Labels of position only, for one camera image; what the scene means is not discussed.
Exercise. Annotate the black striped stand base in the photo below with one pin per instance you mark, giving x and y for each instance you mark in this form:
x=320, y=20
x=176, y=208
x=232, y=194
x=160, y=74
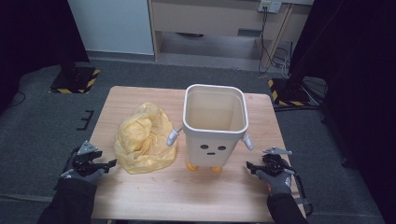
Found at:
x=288, y=91
x=73, y=80

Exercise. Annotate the white trash bin with face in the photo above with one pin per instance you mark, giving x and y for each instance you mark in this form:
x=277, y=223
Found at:
x=214, y=151

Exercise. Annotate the person's left hand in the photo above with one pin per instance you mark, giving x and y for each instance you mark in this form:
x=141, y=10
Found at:
x=88, y=179

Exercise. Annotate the white wall socket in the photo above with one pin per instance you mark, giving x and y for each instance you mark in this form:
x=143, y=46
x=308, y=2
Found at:
x=269, y=5

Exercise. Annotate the yellow plastic trash bag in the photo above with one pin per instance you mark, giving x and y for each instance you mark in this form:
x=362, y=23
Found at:
x=141, y=143

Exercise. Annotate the white cabinet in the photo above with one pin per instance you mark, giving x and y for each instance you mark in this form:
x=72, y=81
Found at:
x=112, y=26

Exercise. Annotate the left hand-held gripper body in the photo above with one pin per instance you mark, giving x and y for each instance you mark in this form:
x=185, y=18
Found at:
x=86, y=163

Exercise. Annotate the black curtain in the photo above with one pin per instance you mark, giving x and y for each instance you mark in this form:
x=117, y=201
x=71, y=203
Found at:
x=31, y=31
x=358, y=77

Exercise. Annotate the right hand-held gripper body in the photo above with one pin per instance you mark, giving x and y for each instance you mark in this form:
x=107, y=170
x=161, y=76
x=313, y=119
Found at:
x=275, y=162

